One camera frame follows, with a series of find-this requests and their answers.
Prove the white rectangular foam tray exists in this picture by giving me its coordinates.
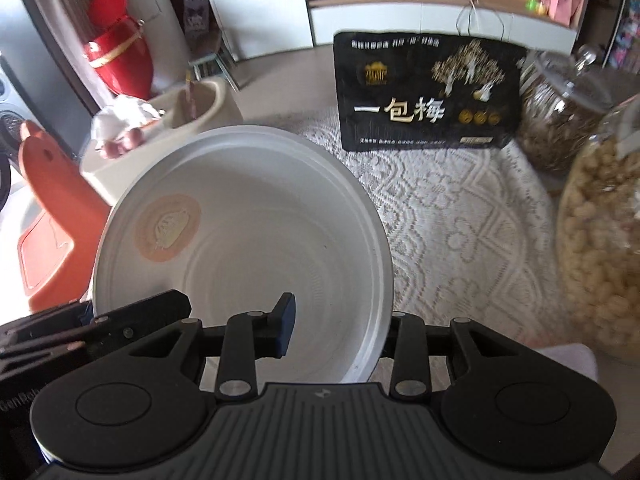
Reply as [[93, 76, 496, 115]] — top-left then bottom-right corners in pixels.
[[537, 344, 599, 382]]

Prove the glass jar of peanuts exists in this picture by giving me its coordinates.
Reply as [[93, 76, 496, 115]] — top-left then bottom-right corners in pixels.
[[556, 96, 639, 363]]

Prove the pink egg-shaped toy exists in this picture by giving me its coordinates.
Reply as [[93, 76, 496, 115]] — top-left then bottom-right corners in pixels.
[[101, 128, 144, 159]]

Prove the glass jar of dark seeds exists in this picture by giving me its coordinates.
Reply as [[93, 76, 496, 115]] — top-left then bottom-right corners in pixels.
[[515, 46, 613, 174]]

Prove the white lace tablecloth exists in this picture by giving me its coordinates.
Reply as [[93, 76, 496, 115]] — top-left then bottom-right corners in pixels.
[[259, 104, 576, 351]]

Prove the red vase gold band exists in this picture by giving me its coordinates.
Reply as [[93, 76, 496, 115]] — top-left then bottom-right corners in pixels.
[[84, 0, 154, 100]]

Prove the white paper bowl orange print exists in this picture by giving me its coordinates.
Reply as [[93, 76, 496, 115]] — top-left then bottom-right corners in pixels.
[[92, 125, 393, 383]]

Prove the black snack bag gold text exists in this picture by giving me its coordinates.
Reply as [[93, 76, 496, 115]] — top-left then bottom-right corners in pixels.
[[333, 32, 527, 152]]

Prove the cream plastic organizer box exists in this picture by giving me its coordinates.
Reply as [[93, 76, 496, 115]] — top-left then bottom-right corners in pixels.
[[80, 77, 243, 206]]

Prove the orange plastic chair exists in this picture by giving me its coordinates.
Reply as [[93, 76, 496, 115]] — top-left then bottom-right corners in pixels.
[[17, 120, 111, 312]]

